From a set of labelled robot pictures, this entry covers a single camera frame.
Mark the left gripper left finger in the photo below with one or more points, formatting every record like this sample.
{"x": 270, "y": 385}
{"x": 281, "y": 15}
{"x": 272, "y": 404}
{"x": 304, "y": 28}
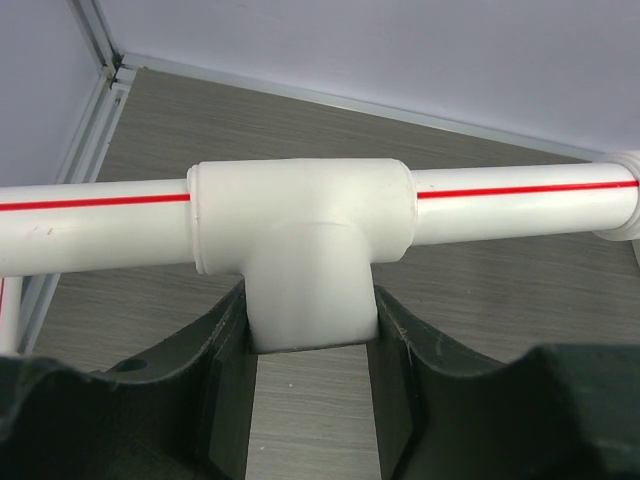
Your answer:
{"x": 181, "y": 409}

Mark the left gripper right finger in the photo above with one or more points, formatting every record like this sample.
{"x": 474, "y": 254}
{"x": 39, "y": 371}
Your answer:
{"x": 445, "y": 411}

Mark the white PVC pipe frame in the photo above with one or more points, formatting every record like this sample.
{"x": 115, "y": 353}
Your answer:
{"x": 305, "y": 233}

